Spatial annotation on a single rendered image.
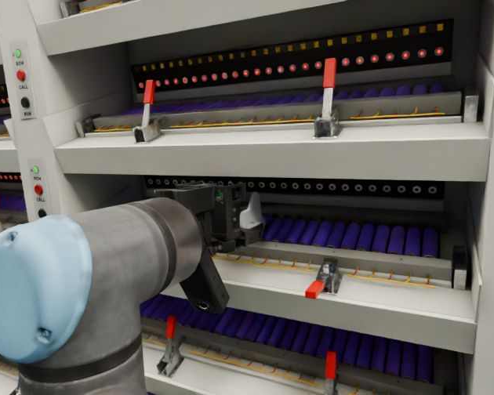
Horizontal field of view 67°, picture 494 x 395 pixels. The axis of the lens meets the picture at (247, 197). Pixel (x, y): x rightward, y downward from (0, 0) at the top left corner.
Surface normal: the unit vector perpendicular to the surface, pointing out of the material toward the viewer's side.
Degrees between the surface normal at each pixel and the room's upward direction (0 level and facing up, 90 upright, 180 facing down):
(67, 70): 90
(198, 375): 16
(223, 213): 86
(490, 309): 90
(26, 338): 81
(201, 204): 90
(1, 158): 106
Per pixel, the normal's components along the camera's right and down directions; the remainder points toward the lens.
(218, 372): -0.17, -0.89
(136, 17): -0.41, 0.45
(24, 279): -0.44, 0.03
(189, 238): 0.87, -0.15
